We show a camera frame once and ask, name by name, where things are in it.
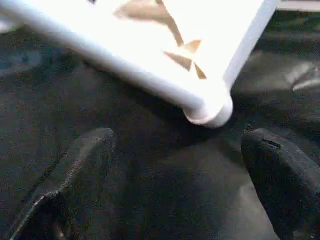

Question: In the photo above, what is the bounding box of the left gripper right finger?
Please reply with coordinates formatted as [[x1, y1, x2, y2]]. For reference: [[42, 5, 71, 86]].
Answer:
[[240, 123, 320, 240]]

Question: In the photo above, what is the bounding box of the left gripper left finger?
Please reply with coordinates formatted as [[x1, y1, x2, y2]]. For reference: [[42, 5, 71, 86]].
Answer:
[[8, 127, 117, 240]]

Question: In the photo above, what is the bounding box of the white plastic table top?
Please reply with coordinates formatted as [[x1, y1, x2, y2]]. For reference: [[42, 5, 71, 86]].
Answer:
[[0, 0, 281, 129]]

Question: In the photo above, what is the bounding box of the black mat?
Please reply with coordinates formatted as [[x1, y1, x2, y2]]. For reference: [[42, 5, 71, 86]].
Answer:
[[0, 9, 320, 240]]

